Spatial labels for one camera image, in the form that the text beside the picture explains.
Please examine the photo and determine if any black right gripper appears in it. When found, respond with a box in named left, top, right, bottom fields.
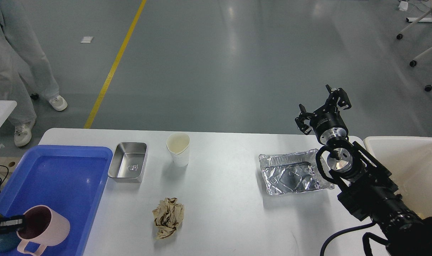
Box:
left=295, top=84, right=352, bottom=145

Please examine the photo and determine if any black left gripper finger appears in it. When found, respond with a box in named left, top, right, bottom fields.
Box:
left=0, top=215, right=26, bottom=235

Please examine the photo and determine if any pink mug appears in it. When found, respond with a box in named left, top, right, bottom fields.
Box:
left=16, top=205, right=70, bottom=256

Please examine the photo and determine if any stainless steel rectangular container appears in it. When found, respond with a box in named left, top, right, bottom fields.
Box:
left=107, top=142, right=148, bottom=184

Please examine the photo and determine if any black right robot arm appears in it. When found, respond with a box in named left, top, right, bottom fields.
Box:
left=295, top=85, right=432, bottom=256

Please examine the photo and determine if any aluminium foil tray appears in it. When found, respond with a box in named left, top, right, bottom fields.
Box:
left=258, top=149, right=335, bottom=196

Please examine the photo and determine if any blue plastic tray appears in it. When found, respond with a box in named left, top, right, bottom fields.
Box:
left=0, top=145, right=112, bottom=256

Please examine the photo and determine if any white plastic bin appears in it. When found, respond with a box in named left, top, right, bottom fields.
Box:
left=363, top=136, right=432, bottom=218

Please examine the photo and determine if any white paper cup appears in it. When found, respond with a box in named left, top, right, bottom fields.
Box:
left=166, top=132, right=190, bottom=167

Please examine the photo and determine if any crumpled brown paper ball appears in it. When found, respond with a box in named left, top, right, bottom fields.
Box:
left=152, top=197, right=184, bottom=240

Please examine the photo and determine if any person in light jeans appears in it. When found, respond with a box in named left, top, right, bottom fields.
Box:
left=0, top=0, right=68, bottom=147

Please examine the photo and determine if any white paper on floor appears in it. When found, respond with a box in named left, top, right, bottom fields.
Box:
left=80, top=36, right=94, bottom=43

